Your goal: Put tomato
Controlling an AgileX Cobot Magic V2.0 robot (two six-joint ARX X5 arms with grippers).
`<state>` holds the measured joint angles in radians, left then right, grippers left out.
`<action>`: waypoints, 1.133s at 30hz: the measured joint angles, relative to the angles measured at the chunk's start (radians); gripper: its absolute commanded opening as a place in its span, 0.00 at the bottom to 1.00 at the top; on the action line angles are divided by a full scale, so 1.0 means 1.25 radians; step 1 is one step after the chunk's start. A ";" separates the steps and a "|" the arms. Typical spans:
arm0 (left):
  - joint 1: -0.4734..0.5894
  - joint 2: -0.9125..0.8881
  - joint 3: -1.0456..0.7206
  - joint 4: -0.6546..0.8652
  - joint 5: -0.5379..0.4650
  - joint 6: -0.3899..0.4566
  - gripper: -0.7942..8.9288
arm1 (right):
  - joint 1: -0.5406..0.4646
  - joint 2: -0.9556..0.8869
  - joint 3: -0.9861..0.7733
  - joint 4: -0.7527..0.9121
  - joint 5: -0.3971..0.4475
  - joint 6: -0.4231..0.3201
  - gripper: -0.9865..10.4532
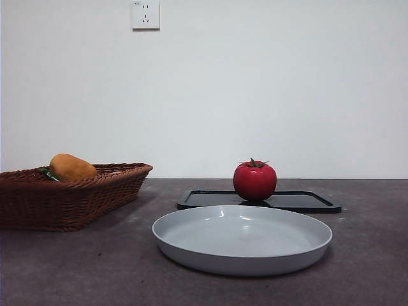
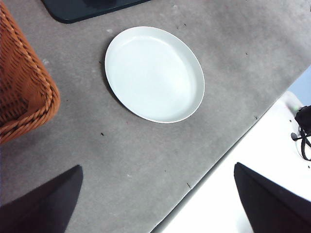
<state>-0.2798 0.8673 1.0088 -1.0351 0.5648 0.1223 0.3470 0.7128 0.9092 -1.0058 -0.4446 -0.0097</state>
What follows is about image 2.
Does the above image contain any pale grey round plate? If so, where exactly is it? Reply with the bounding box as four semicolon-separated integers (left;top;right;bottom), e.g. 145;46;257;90
104;26;206;124

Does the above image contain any black cable bundle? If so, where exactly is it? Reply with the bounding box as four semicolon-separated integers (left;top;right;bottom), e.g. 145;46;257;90
291;105;311;161

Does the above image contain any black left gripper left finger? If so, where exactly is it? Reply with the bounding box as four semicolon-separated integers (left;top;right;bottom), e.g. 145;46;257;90
0;165;84;233

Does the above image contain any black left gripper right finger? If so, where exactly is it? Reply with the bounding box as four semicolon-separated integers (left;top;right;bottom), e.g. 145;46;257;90
234;162;311;233

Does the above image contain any dark rectangular tray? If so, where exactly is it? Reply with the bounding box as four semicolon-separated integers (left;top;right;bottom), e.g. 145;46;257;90
41;0;156;24

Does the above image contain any brown wicker basket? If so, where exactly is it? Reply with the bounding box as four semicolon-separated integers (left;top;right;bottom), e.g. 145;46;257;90
0;0;61;146

